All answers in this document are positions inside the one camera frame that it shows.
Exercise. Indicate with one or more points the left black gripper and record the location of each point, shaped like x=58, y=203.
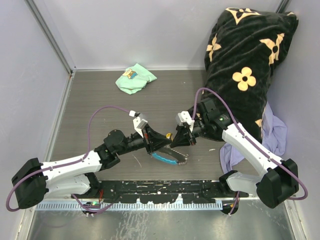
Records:
x=153, y=139

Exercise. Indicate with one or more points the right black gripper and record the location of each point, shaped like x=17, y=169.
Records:
x=181, y=138

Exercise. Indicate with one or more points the blue handled key ring organizer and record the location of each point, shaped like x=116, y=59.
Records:
x=170, y=156

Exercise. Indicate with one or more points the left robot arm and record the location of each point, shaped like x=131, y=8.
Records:
x=36, y=181

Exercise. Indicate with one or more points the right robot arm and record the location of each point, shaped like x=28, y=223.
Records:
x=277, y=179

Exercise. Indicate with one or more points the mint green cloth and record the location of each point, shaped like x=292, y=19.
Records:
x=134, y=79

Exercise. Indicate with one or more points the lavender cloth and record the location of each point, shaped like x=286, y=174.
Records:
x=274, y=138

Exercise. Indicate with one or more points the black floral blanket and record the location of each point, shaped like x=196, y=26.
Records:
x=244, y=49

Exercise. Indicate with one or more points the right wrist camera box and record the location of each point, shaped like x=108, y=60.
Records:
x=184, y=117

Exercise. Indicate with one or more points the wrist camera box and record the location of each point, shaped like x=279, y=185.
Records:
x=184, y=117
x=139, y=122

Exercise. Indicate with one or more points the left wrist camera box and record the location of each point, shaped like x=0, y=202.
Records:
x=139, y=122

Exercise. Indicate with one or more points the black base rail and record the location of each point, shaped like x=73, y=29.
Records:
x=163, y=191

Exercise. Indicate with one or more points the aluminium corner post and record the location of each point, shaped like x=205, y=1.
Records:
x=47, y=25

